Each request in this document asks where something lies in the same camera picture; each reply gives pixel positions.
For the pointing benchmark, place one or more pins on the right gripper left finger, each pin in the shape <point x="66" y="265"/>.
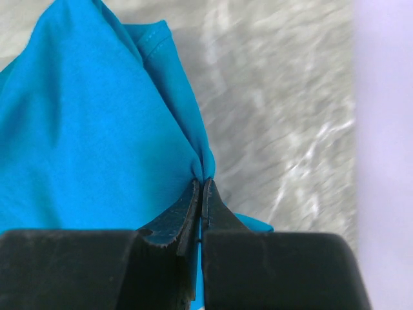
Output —
<point x="168" y="254"/>

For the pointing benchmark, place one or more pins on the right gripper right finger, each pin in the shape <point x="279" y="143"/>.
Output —
<point x="214" y="213"/>

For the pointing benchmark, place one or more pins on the blue t shirt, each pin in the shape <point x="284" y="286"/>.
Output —
<point x="100" y="134"/>

